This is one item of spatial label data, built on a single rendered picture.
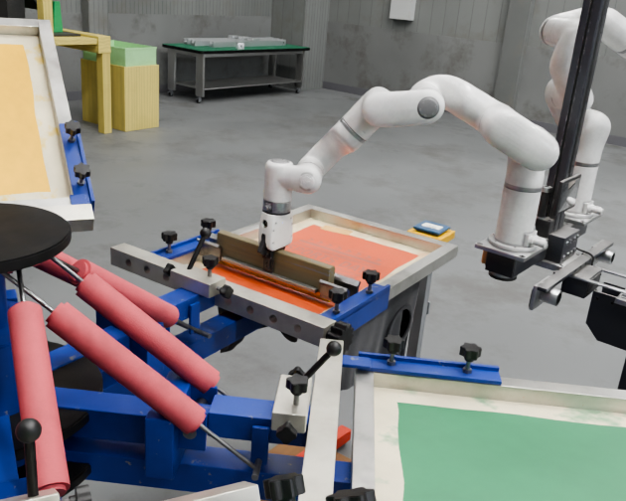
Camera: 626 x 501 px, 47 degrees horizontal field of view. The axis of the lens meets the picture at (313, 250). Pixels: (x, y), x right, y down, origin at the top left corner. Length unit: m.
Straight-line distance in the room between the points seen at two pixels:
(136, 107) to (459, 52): 5.07
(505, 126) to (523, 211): 0.25
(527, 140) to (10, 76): 1.50
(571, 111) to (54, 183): 1.40
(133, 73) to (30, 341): 7.23
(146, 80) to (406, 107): 6.80
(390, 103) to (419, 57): 9.80
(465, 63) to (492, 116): 9.40
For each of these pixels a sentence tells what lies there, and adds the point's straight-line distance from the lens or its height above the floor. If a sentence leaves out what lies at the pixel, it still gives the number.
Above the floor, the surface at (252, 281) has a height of 0.96.
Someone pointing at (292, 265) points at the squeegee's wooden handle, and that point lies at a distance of 1.90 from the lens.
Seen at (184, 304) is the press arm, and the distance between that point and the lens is 1.66.
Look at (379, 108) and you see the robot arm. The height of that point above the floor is 1.47.
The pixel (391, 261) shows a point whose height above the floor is 0.96.
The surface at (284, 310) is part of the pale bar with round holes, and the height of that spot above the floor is 1.04.
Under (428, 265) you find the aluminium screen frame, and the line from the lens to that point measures 2.14.
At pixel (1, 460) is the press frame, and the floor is 1.02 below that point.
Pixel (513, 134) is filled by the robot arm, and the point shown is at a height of 1.44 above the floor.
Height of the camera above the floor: 1.75
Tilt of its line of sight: 21 degrees down
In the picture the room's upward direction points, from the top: 5 degrees clockwise
